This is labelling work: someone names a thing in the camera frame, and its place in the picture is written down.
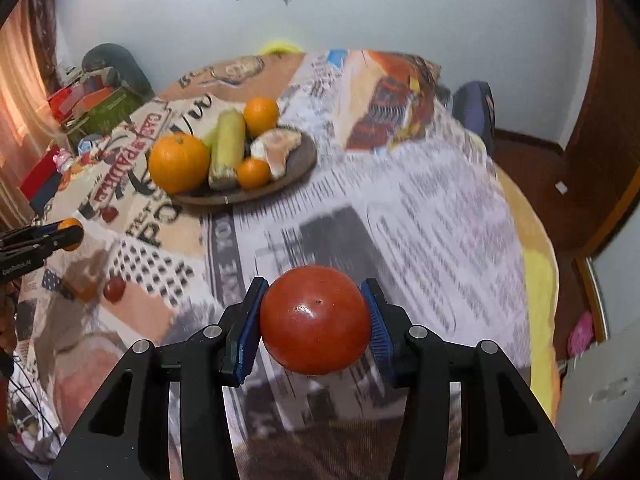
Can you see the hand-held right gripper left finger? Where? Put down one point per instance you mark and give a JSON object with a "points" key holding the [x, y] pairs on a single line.
{"points": [[247, 332]]}

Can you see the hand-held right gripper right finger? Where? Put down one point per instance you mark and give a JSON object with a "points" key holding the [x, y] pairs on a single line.
{"points": [[378, 327]]}

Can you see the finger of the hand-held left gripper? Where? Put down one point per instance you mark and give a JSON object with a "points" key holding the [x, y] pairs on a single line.
{"points": [[47, 229], [45, 247]]}

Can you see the small tangerine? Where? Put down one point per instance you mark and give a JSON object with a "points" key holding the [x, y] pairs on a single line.
{"points": [[72, 227], [253, 173]]}

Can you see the red tomato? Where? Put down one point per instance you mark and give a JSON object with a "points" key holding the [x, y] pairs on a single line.
{"points": [[316, 320]]}

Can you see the large orange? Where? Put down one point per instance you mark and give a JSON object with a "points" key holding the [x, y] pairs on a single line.
{"points": [[179, 163]]}

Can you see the dark round plate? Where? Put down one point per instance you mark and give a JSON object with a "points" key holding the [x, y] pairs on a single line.
{"points": [[295, 172]]}

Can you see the peeled orange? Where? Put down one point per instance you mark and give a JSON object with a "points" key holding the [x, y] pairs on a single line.
{"points": [[277, 149]]}

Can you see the medium orange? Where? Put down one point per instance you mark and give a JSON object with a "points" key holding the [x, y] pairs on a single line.
{"points": [[261, 115]]}

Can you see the red grape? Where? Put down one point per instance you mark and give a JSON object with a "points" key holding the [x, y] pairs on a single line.
{"points": [[114, 290]]}

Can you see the red box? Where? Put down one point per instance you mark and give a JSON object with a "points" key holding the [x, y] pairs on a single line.
{"points": [[82, 99]]}

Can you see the green storage box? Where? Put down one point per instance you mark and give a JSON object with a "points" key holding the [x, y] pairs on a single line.
{"points": [[112, 110]]}

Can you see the orange brown curtain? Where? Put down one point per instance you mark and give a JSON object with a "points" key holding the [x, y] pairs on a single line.
{"points": [[25, 85]]}

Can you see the yellow table cover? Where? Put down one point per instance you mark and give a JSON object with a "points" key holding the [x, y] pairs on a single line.
{"points": [[540, 285]]}

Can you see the grey plush toy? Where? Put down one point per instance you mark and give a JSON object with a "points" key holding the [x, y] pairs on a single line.
{"points": [[117, 62]]}

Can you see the pink toy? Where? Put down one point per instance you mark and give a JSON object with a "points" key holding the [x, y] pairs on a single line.
{"points": [[581, 335]]}

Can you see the white board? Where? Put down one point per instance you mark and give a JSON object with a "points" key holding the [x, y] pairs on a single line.
{"points": [[600, 390]]}

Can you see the white paper scrap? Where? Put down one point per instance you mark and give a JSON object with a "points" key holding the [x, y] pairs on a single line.
{"points": [[561, 187]]}

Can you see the blue chair back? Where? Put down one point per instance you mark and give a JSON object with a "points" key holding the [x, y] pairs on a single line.
{"points": [[475, 110]]}

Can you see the framed mirror panel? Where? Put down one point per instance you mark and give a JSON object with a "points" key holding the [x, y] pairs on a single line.
{"points": [[617, 280]]}

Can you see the wooden door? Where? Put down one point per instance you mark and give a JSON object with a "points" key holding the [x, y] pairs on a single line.
{"points": [[605, 110]]}

